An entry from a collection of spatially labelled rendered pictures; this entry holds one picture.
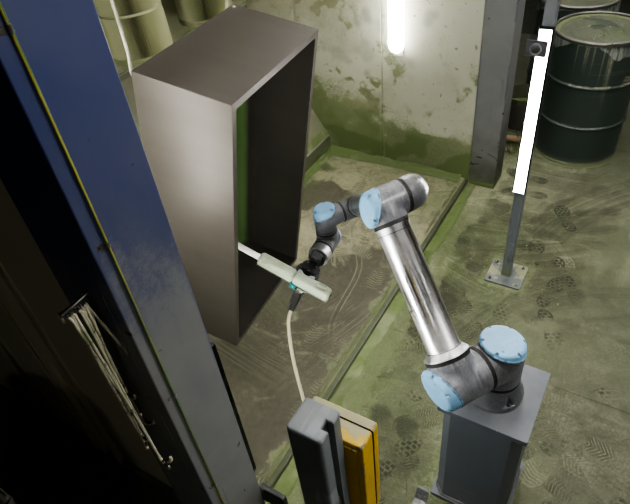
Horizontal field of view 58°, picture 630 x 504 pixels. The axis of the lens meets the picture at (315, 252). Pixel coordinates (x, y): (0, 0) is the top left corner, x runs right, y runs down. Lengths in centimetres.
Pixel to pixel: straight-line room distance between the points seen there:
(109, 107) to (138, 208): 20
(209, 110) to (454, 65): 230
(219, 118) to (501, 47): 226
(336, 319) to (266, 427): 73
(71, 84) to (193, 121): 87
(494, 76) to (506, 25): 31
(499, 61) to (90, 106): 297
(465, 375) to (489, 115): 232
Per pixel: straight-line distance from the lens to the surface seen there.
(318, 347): 299
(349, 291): 325
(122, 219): 108
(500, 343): 190
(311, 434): 83
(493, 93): 378
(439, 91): 389
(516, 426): 205
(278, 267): 216
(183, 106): 179
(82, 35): 98
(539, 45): 265
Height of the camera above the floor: 235
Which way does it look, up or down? 41 degrees down
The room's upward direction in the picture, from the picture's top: 7 degrees counter-clockwise
